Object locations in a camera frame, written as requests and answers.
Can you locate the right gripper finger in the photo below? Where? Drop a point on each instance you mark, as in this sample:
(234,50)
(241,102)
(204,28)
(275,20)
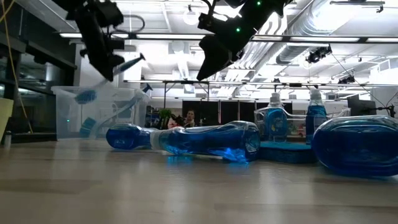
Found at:
(214,59)

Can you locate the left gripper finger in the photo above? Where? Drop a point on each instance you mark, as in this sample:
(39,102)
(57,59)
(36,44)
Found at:
(117,60)
(104,70)

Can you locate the blue dish soap bottle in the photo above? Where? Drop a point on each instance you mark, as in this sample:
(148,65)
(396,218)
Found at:
(315,119)
(357,146)
(127,137)
(275,123)
(211,141)

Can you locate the dark blue scrub sponge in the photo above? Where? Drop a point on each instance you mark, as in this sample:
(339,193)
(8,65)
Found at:
(286,154)

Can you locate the white globe ceiling lamp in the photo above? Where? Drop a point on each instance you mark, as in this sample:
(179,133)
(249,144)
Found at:
(191,16)

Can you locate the tall clear plastic bin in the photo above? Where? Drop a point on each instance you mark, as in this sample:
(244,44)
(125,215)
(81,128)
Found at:
(68,105)

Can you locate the background potted plant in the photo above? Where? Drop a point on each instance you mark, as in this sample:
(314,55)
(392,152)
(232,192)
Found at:
(164,115)

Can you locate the black ceiling spotlight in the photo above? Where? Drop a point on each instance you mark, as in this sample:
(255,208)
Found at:
(318,53)

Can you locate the yellow plastic tray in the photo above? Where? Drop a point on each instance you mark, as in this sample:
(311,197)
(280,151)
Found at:
(5,118)

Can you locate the small grey canister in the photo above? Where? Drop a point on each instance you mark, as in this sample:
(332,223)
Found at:
(7,138)

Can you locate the low clear plastic tray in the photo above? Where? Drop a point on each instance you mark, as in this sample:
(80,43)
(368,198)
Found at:
(329,121)

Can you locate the black monitor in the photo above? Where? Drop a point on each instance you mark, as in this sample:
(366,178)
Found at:
(360,107)

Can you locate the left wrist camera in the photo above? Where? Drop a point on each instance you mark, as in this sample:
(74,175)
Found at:
(110,14)

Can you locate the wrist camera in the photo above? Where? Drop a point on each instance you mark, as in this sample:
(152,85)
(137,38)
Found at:
(211,23)
(110,14)

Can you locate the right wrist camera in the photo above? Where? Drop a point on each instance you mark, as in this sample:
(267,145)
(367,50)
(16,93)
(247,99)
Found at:
(211,23)

